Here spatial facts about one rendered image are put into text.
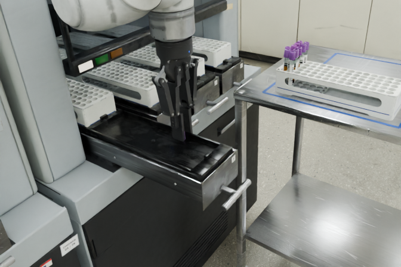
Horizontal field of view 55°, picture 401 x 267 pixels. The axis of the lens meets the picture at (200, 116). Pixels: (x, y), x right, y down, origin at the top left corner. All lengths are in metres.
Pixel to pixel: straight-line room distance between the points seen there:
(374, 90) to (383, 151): 1.43
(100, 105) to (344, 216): 0.94
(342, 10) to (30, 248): 2.61
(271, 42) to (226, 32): 1.97
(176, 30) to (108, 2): 0.20
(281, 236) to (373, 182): 0.87
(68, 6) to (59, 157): 0.44
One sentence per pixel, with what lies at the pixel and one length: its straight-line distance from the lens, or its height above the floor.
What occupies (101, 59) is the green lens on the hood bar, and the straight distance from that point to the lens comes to 0.90.
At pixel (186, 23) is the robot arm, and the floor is 1.08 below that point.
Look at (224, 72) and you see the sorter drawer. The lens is 1.21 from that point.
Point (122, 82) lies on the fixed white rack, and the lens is 1.05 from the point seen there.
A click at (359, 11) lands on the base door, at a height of 0.53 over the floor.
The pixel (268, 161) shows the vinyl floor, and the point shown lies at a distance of 2.17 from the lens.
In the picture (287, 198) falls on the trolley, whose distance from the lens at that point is 1.52.
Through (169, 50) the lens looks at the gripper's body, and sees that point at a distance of 0.76.
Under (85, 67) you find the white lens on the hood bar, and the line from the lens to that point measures 0.87.
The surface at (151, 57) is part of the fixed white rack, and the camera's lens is 1.21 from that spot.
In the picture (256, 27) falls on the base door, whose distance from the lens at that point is 3.33.
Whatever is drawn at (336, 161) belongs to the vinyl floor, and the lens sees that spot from 2.23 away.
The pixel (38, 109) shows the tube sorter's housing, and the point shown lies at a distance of 0.86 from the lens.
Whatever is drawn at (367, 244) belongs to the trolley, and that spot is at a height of 0.28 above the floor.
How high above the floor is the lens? 1.28
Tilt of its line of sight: 30 degrees down
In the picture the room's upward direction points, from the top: 4 degrees counter-clockwise
